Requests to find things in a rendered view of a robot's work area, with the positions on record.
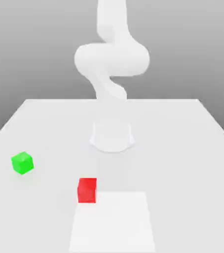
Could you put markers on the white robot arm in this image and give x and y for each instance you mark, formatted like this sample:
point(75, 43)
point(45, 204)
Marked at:
point(112, 59)

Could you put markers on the small red cube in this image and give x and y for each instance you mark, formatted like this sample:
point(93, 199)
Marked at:
point(87, 190)

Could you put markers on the small green cube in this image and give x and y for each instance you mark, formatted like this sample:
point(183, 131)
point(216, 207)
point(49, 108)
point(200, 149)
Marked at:
point(22, 162)

